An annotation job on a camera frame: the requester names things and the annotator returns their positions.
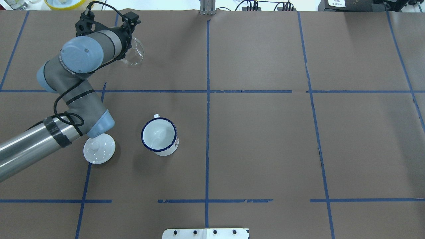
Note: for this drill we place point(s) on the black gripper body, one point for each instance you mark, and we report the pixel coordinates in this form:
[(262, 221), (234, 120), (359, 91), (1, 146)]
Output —
[(125, 40)]

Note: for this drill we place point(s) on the clear glass funnel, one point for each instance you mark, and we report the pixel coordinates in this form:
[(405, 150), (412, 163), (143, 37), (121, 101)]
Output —
[(135, 55)]

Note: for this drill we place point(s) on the white ceramic lid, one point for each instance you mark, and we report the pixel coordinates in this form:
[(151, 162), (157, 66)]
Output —
[(100, 149)]

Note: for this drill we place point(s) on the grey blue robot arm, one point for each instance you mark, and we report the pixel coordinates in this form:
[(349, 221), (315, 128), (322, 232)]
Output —
[(78, 110)]

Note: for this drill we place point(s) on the yellow rimmed bowl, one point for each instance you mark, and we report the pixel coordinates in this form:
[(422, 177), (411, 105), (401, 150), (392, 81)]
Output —
[(67, 5)]

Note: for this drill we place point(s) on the left black connector block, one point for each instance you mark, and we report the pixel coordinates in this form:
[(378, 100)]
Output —
[(249, 6)]

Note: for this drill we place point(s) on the black connector block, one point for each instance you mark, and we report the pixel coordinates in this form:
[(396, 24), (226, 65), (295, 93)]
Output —
[(285, 7), (249, 6)]

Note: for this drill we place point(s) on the white enamel mug blue rim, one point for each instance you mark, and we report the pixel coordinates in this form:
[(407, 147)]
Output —
[(160, 136)]

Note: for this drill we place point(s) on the right black connector block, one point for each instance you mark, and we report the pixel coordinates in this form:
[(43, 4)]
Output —
[(285, 7)]

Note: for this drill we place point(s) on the black device with label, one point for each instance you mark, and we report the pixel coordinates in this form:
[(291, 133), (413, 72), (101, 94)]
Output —
[(350, 6)]

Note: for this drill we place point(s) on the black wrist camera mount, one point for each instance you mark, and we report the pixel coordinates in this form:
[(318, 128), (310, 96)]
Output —
[(86, 23)]

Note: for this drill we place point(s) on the grey aluminium post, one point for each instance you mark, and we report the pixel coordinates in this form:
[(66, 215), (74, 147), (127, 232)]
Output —
[(207, 7)]

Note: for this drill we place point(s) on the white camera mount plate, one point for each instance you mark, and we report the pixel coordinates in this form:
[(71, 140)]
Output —
[(206, 233)]

